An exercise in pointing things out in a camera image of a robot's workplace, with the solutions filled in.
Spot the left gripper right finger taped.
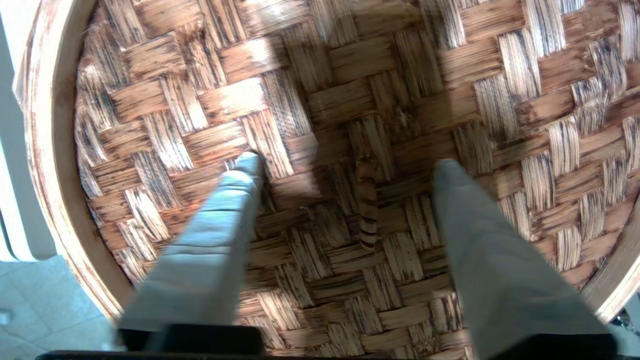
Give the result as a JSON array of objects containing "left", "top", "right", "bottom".
[{"left": 432, "top": 159, "right": 608, "bottom": 359}]

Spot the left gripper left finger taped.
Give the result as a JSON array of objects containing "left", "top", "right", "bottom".
[{"left": 117, "top": 152, "right": 266, "bottom": 333}]

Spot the small woven bamboo lid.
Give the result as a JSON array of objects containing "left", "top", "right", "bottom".
[{"left": 15, "top": 0, "right": 640, "bottom": 360}]

